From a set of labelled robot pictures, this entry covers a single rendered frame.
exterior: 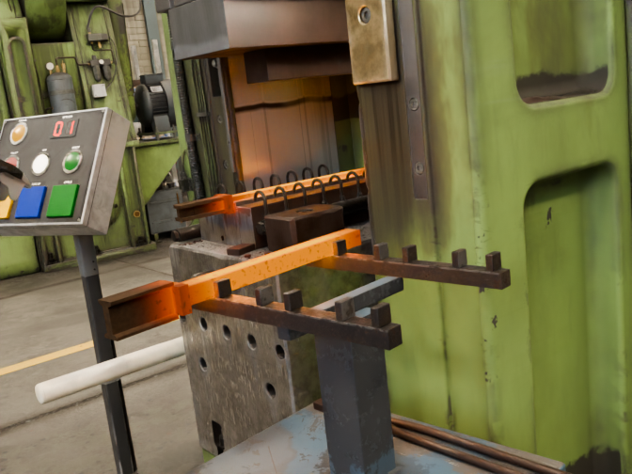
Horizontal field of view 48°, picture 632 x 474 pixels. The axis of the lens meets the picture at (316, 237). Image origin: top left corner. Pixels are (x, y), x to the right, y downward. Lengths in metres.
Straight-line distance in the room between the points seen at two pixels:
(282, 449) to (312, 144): 0.87
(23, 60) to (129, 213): 1.45
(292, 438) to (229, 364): 0.36
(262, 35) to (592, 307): 0.80
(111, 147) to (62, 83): 4.45
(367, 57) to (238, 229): 0.40
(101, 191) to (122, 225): 4.64
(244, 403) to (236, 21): 0.69
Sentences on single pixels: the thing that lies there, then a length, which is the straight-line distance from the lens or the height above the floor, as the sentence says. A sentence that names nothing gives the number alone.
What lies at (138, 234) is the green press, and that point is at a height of 0.15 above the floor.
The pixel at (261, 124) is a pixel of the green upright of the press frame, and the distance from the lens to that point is 1.62.
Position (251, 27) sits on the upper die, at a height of 1.30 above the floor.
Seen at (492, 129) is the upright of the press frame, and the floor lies 1.10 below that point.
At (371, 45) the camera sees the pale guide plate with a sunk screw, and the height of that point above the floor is 1.24.
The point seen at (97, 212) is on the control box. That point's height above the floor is 0.98.
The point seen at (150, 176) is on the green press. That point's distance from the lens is 6.60.
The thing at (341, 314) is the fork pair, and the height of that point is 0.96.
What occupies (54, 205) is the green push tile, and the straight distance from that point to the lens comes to 1.70.
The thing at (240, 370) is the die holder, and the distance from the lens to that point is 1.35.
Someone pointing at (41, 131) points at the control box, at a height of 1.16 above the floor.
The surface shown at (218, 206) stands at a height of 0.99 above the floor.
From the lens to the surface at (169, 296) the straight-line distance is 0.84.
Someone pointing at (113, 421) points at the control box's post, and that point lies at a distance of 1.97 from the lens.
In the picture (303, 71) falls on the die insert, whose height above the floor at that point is 1.22.
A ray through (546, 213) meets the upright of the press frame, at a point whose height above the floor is 0.93.
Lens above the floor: 1.18
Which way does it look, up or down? 11 degrees down
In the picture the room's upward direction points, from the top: 7 degrees counter-clockwise
